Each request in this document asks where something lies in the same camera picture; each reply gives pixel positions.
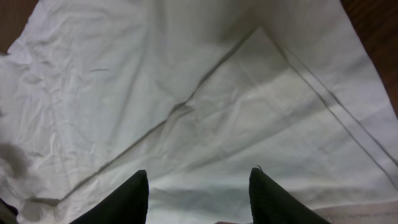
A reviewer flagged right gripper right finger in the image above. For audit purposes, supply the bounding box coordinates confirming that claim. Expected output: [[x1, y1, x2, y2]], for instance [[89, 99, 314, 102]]
[[249, 167, 329, 224]]

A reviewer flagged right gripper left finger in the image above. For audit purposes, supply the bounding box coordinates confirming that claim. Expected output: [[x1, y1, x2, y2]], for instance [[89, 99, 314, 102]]
[[71, 170, 149, 224]]

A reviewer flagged white t-shirt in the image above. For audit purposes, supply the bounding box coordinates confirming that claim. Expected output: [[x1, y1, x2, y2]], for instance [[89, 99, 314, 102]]
[[1, 0, 397, 223]]

